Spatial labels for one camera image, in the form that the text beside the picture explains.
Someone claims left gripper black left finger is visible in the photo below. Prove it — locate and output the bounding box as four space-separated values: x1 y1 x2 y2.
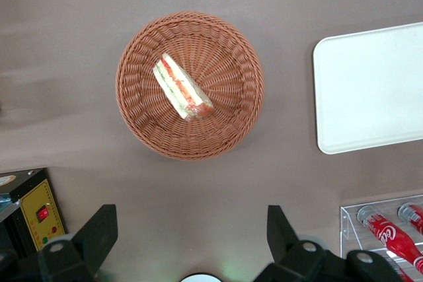
0 204 119 282

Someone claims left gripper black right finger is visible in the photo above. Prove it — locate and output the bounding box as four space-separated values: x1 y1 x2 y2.
254 205 404 282

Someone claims triangle sandwich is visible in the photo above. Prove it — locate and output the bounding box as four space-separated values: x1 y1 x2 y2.
152 52 215 122

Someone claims cream plastic tray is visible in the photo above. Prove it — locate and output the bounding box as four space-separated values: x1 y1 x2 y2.
312 21 423 155

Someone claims brown wicker basket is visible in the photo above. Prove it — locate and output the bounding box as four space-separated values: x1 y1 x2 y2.
114 11 265 162

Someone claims black yellow food warmer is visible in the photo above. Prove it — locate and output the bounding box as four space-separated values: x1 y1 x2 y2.
0 168 67 260

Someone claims clear acrylic bottle rack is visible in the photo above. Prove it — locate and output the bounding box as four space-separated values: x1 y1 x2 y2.
339 194 423 282

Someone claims red cola bottle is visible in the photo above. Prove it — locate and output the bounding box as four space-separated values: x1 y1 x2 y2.
397 202 423 235
356 205 423 275

